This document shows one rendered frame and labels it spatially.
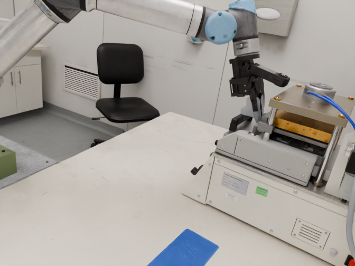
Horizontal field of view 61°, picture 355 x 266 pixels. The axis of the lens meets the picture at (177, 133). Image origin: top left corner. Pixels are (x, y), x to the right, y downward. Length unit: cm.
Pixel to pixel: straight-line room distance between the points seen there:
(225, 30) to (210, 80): 173
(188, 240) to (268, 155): 29
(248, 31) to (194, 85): 165
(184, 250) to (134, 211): 19
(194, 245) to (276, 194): 24
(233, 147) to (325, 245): 33
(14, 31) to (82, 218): 53
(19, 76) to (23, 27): 234
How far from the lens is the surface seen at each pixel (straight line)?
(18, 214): 89
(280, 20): 217
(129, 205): 90
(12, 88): 328
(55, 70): 351
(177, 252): 78
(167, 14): 75
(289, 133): 84
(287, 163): 80
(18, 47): 96
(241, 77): 94
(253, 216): 88
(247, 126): 98
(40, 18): 93
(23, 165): 110
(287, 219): 86
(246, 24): 91
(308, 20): 228
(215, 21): 75
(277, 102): 79
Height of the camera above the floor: 129
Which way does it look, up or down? 23 degrees down
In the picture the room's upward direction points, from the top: 8 degrees clockwise
